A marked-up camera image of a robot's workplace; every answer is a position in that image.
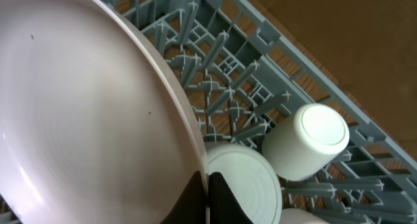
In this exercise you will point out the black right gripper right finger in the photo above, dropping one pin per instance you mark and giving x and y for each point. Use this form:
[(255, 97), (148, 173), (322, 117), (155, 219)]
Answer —
[(224, 208)]

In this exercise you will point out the grey dishwasher rack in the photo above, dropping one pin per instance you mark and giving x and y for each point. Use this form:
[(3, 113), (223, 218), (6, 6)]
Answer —
[(242, 77)]

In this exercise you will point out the white paper cup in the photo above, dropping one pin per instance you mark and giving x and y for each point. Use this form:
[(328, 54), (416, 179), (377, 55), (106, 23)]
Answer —
[(306, 141)]

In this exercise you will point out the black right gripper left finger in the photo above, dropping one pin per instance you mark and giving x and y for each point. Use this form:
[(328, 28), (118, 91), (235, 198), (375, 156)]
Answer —
[(190, 208)]

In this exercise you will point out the large white plate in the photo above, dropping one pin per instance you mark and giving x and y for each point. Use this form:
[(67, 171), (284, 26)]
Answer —
[(95, 127)]

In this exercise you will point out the grey bowl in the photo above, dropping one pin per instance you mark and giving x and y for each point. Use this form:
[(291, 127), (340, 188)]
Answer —
[(251, 178)]

